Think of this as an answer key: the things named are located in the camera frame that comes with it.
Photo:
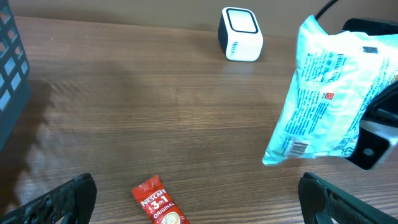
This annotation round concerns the grey plastic shopping basket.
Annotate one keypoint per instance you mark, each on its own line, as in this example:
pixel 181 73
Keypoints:
pixel 15 68

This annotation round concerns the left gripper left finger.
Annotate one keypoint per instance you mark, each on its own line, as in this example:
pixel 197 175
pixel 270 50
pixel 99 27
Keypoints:
pixel 72 202

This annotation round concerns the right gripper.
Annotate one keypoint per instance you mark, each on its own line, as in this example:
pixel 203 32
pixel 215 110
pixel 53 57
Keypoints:
pixel 378 125

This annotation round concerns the teal wet wipes pack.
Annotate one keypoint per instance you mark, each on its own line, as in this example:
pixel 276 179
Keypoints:
pixel 335 79

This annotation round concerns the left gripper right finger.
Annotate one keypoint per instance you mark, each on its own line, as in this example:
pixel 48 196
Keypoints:
pixel 323 202

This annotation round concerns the red coffee stick sachet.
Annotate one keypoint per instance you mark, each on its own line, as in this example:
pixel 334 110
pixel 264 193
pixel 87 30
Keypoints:
pixel 157 203

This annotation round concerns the white barcode scanner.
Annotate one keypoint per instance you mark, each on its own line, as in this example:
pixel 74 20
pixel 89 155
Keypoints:
pixel 239 35

